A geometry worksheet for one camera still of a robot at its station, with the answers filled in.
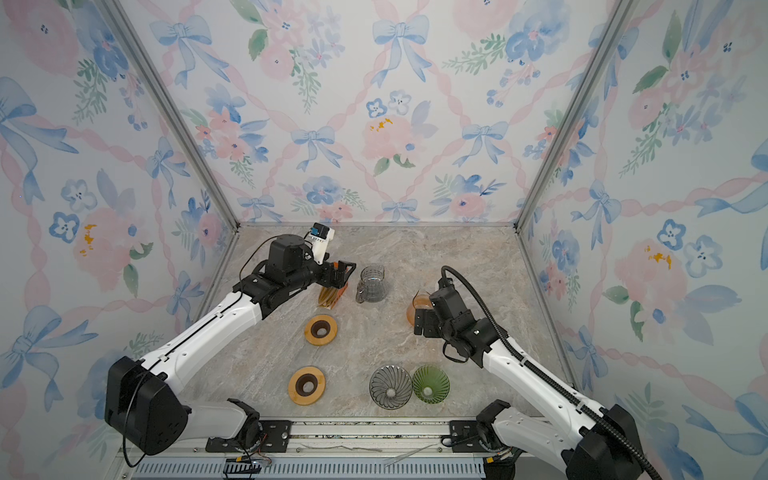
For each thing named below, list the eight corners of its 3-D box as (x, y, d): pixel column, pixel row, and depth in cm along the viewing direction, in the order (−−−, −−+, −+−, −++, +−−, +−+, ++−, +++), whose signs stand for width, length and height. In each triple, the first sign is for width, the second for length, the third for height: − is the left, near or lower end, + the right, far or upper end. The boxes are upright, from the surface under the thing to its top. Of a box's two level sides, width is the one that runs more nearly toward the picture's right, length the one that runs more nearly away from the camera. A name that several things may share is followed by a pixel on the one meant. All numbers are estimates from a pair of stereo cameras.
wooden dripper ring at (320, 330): (304, 345, 91) (301, 341, 89) (308, 318, 97) (307, 314, 95) (335, 345, 91) (334, 341, 89) (338, 318, 97) (337, 314, 95)
